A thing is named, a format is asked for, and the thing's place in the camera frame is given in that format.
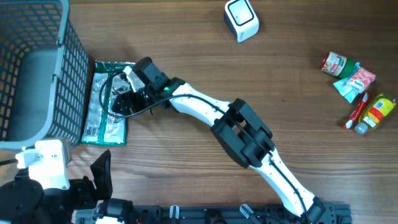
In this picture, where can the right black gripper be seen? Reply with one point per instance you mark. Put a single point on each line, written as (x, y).
(124, 99)

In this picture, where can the yellow liquid bottle grey cap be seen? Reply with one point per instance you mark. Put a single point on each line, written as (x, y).
(375, 113)

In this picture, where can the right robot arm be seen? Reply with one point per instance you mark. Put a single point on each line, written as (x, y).
(238, 129)

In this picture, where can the dark green box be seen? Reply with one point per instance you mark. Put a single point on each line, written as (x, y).
(100, 128)

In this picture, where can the red slim stick packet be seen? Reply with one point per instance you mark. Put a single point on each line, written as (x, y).
(357, 112)

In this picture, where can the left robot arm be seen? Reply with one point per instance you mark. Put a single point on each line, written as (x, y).
(25, 200)

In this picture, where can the green white snack pack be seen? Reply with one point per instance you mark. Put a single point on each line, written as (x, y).
(344, 89)

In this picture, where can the green lid spice jar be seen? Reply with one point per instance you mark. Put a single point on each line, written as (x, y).
(337, 65)

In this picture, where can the grey plastic mesh basket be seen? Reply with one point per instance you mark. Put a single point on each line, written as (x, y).
(44, 74)

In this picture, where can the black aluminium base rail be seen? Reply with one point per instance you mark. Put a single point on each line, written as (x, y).
(336, 214)

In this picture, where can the red juice carton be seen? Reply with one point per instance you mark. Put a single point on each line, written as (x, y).
(361, 80)

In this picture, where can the white barcode scanner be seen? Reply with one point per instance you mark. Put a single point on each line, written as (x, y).
(241, 19)

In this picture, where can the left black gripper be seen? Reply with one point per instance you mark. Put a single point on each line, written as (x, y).
(84, 186)

